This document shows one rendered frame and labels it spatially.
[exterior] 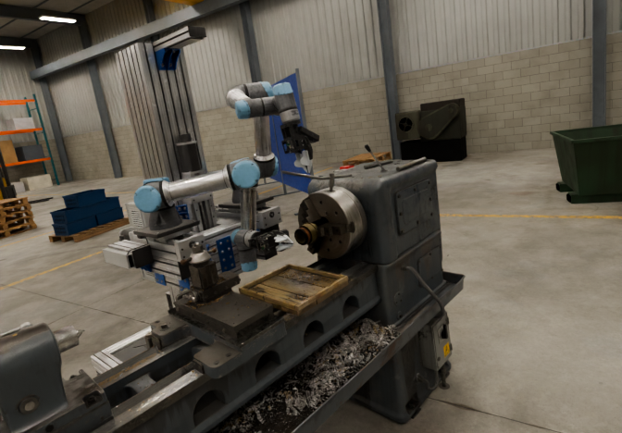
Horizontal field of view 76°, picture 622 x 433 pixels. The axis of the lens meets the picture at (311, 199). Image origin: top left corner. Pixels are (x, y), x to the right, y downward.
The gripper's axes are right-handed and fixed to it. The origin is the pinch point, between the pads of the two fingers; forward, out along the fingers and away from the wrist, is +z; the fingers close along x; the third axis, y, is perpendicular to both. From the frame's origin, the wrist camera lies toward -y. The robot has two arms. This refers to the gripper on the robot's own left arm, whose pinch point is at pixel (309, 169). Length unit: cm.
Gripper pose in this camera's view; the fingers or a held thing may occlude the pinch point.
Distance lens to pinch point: 162.7
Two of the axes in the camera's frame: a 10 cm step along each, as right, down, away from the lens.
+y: -6.8, 2.4, -6.9
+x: 6.8, -1.5, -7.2
